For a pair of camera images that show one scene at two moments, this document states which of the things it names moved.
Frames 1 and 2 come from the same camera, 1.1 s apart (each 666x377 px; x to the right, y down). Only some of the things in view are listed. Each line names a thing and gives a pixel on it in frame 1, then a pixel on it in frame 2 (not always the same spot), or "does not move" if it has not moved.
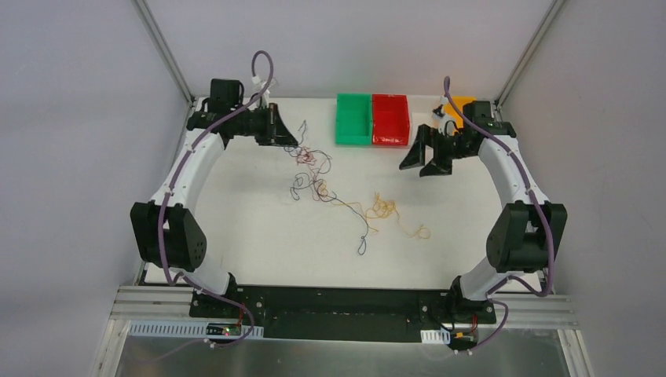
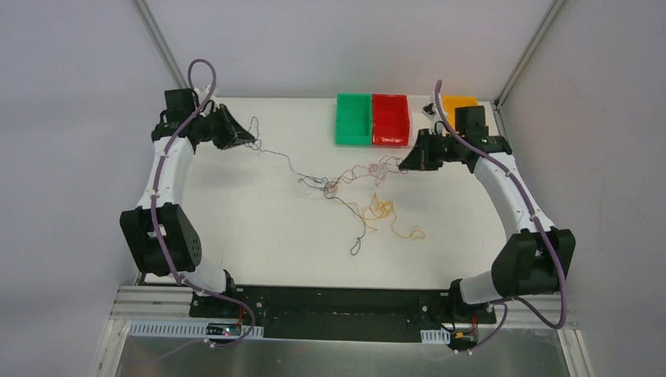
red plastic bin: (390, 119) does not move
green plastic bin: (353, 118) does not move
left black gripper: (269, 126) → (223, 127)
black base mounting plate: (349, 312) does not move
